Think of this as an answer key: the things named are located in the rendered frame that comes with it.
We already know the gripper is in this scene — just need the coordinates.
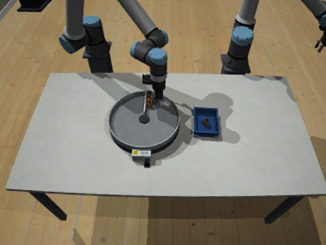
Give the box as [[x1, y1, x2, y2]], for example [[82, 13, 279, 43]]
[[153, 81, 167, 100], [314, 27, 326, 53]]

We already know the grey turntable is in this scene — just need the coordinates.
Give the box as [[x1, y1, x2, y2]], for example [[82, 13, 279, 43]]
[[108, 90, 181, 154]]

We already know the blue crate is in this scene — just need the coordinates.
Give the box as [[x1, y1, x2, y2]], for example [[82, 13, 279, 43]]
[[193, 106, 221, 138]]

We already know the white control box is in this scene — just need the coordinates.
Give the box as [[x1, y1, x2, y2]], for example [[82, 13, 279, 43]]
[[131, 148, 152, 169]]

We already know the white table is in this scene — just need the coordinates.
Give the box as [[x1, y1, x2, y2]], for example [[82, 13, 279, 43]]
[[4, 72, 326, 225]]

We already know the black box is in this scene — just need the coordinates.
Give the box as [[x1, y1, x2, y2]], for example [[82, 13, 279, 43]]
[[16, 0, 53, 13]]

